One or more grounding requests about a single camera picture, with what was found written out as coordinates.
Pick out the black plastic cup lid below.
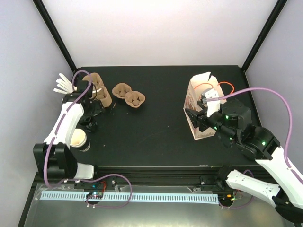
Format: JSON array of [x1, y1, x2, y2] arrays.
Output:
[[79, 114, 97, 131]]

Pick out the cream bear-print paper bag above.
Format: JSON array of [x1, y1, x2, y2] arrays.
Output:
[[183, 72, 224, 140]]

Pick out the black paper coffee cup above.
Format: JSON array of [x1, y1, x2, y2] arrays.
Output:
[[70, 129, 91, 152]]

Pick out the brown pulp two-cup carrier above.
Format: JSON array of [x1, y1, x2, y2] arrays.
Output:
[[112, 83, 145, 108]]

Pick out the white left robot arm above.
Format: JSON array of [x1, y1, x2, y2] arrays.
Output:
[[33, 81, 103, 189]]

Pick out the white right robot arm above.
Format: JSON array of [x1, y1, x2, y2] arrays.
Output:
[[185, 100, 303, 223]]

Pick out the stacked brown pulp cup carriers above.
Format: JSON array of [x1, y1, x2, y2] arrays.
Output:
[[90, 72, 112, 108]]

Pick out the white plastic stirrers bundle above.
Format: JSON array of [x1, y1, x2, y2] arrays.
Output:
[[53, 73, 77, 95]]

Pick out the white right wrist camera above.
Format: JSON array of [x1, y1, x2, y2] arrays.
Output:
[[201, 88, 219, 103]]

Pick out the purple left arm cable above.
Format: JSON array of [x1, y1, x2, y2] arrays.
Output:
[[44, 70, 132, 210]]

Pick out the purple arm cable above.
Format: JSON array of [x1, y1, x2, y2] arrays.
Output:
[[44, 70, 132, 210], [205, 87, 303, 210]]

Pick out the black aluminium front rail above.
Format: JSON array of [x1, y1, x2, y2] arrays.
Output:
[[35, 165, 287, 190]]

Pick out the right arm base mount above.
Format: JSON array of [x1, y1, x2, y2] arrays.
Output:
[[200, 166, 235, 192]]

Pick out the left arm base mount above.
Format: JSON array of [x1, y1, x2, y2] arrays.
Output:
[[74, 176, 116, 191]]

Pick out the light blue slotted cable duct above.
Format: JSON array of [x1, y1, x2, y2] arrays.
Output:
[[40, 191, 219, 205]]

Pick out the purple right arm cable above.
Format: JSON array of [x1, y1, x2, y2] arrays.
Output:
[[205, 87, 303, 210]]

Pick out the left black frame post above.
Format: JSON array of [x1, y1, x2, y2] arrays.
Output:
[[32, 0, 77, 73]]

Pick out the black frame post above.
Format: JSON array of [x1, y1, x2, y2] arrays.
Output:
[[241, 0, 288, 73], [32, 0, 77, 73]]

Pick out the right black frame post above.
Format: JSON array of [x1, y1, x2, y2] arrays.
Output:
[[241, 0, 288, 73]]

